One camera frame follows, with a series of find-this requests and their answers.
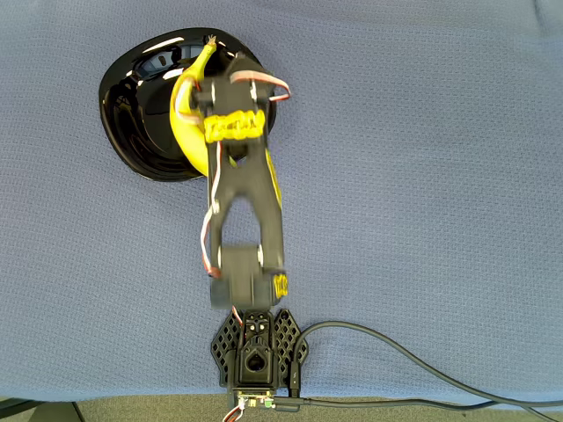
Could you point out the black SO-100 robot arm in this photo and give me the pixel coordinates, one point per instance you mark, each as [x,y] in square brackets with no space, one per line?
[246,184]

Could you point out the blue-grey woven cloth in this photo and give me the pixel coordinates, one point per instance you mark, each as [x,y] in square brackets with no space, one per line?
[418,176]

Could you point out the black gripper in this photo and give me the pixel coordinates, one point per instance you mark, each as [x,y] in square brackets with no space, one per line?
[239,62]

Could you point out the black glossy bowl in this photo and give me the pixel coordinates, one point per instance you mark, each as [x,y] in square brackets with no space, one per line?
[132,132]

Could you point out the yellow banana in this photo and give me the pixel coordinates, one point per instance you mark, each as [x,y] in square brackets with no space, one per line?
[184,132]

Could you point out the black tripod stand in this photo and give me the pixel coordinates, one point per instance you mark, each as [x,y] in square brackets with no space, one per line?
[13,406]

